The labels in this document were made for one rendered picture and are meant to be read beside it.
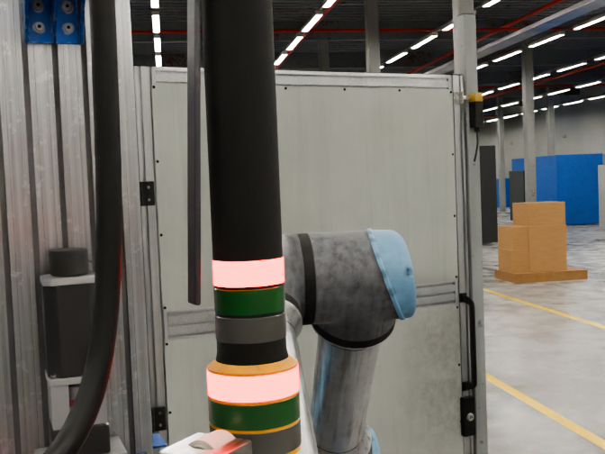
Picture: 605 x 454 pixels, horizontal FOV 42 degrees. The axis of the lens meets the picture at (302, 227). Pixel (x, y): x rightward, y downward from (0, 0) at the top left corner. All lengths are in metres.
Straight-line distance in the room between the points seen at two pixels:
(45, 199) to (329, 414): 0.56
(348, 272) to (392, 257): 0.06
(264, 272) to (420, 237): 2.24
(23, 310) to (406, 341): 1.53
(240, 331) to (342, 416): 0.81
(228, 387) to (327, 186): 2.06
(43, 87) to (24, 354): 0.43
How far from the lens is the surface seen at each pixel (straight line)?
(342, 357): 1.07
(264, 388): 0.36
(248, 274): 0.36
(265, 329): 0.36
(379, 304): 0.98
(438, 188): 2.62
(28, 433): 1.38
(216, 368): 0.37
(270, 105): 0.37
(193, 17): 0.37
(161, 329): 2.25
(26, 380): 1.36
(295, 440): 0.38
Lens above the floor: 1.66
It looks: 3 degrees down
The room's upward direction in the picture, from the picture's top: 2 degrees counter-clockwise
